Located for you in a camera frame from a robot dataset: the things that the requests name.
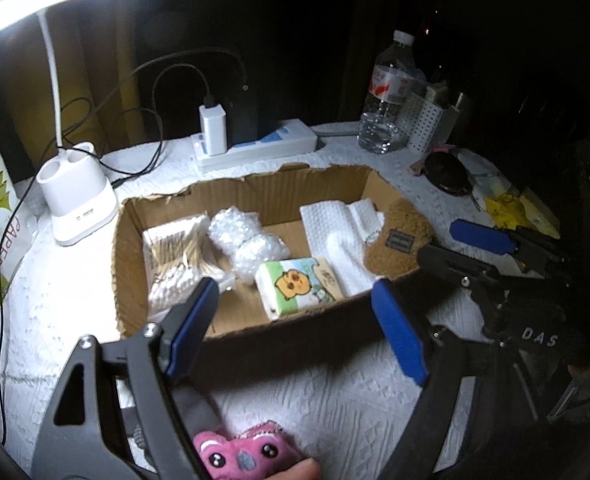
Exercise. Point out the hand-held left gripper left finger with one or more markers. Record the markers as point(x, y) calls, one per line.
point(192, 325)

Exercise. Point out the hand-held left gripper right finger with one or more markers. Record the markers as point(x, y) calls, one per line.
point(400, 330)

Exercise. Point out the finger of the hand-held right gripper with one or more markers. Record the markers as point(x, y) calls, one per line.
point(450, 265)
point(480, 236)

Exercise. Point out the brown cardboard box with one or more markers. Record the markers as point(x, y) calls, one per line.
point(245, 310)

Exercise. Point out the brown fuzzy plush pouch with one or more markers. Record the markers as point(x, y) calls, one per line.
point(397, 240)

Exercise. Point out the bag of cotton swabs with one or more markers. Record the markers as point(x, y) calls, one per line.
point(175, 260)

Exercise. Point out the bubble wrap roll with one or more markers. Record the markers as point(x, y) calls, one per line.
point(260, 260)
point(235, 230)

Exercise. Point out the white paper napkins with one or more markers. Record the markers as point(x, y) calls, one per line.
point(340, 245)

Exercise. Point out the cartoon print tissue pack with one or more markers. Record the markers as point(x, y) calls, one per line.
point(295, 285)

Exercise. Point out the pink plush toy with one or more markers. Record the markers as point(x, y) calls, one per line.
point(245, 457)

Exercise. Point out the person's left hand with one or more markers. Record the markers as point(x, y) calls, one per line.
point(299, 471)

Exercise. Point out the yellow tissue pack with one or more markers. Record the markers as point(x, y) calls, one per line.
point(525, 212)

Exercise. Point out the black round pouch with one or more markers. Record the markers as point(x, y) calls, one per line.
point(447, 175)

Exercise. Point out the white embossed tablecloth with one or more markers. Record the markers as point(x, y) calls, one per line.
point(325, 410)

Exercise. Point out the white perforated basket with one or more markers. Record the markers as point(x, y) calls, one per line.
point(427, 122)

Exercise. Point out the clear water bottle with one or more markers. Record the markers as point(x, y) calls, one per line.
point(385, 105)

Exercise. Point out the white desk lamp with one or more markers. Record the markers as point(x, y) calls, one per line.
point(80, 200)

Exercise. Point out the white charger plug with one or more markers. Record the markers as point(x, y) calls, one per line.
point(213, 130)

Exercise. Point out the white power strip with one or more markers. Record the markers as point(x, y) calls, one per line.
point(275, 145)

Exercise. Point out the black power adapter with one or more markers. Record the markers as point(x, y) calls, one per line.
point(244, 117)

